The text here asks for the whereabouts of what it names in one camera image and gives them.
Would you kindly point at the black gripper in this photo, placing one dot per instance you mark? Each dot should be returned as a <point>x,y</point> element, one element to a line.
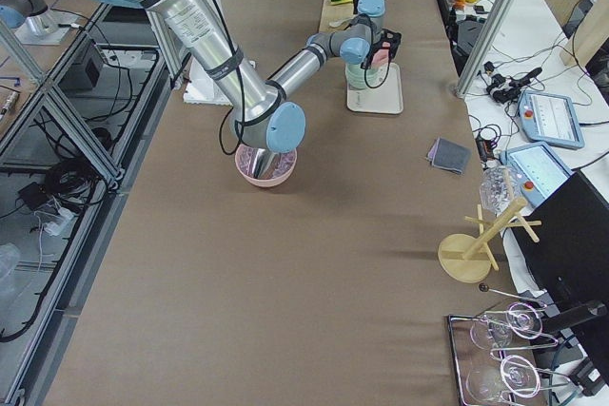
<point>384,65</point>

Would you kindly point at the white plastic spoon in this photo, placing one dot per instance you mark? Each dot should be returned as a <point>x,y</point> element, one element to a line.
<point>337,23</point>

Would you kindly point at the large pink bowl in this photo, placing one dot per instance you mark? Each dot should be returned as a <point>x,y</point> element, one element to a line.
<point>264,168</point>

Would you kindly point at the green stacked bowls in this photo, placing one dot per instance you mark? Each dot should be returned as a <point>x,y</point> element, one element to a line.
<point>363,78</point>

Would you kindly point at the wooden cutting board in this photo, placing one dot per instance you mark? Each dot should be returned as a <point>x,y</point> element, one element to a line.
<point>332,11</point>

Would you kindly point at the cream serving tray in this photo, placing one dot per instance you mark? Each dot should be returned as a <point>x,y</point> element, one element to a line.
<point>387,99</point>

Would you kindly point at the black tool holder stand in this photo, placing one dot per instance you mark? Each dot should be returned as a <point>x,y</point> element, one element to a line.
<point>463,31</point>

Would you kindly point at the blue teach pendant tablet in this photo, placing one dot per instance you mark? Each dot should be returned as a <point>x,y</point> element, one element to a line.
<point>550,118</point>

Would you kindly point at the clear glass jar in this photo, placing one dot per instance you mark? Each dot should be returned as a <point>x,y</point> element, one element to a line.
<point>499,187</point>

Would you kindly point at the wooden mug tree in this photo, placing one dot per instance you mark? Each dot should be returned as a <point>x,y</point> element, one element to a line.
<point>469,259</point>

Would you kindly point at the black computer monitor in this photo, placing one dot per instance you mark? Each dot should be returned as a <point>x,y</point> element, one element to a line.
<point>570,261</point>

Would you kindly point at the clear wine glass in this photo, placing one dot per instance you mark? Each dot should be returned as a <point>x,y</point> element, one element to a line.
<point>497,329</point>
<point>508,383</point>

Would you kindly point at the wine glass rack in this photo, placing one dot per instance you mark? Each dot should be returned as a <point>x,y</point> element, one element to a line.
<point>493,358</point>

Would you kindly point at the aluminium frame post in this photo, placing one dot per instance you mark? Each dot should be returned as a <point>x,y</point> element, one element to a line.
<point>482,46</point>

